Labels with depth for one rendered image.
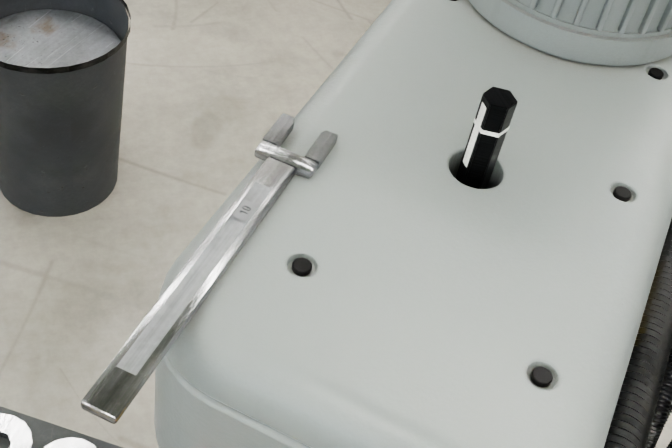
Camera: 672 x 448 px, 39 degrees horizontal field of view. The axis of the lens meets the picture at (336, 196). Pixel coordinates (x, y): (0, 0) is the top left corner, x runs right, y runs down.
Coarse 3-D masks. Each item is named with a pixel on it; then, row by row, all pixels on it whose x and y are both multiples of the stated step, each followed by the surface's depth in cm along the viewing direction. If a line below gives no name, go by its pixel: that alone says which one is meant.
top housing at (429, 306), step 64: (448, 0) 76; (384, 64) 69; (448, 64) 70; (512, 64) 71; (576, 64) 72; (640, 64) 74; (320, 128) 63; (384, 128) 64; (448, 128) 65; (512, 128) 66; (576, 128) 67; (640, 128) 68; (320, 192) 59; (384, 192) 60; (448, 192) 60; (512, 192) 61; (576, 192) 62; (640, 192) 63; (256, 256) 54; (320, 256) 55; (384, 256) 56; (448, 256) 57; (512, 256) 57; (576, 256) 58; (640, 256) 59; (192, 320) 51; (256, 320) 51; (320, 320) 52; (384, 320) 52; (448, 320) 53; (512, 320) 54; (576, 320) 55; (640, 320) 57; (192, 384) 51; (256, 384) 49; (320, 384) 49; (384, 384) 50; (448, 384) 50; (512, 384) 51; (576, 384) 51
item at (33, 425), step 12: (0, 408) 129; (0, 420) 127; (12, 420) 127; (24, 420) 129; (36, 420) 129; (0, 432) 126; (12, 432) 126; (24, 432) 126; (36, 432) 128; (48, 432) 128; (60, 432) 128; (72, 432) 128; (0, 444) 126; (12, 444) 124; (24, 444) 125; (36, 444) 126; (48, 444) 125; (60, 444) 125; (72, 444) 126; (84, 444) 126; (96, 444) 128; (108, 444) 128
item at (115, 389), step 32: (288, 128) 61; (288, 160) 59; (320, 160) 60; (256, 192) 57; (224, 224) 55; (256, 224) 55; (192, 256) 53; (224, 256) 53; (192, 288) 51; (160, 320) 49; (128, 352) 48; (160, 352) 48; (96, 384) 46; (128, 384) 46
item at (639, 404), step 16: (656, 272) 70; (656, 288) 69; (656, 304) 68; (656, 320) 67; (640, 336) 66; (656, 336) 66; (640, 352) 65; (656, 352) 65; (640, 368) 63; (656, 368) 64; (624, 384) 63; (640, 384) 63; (656, 384) 64; (624, 400) 62; (640, 400) 62; (656, 400) 63; (624, 416) 61; (640, 416) 61; (608, 432) 60; (624, 432) 60; (640, 432) 60
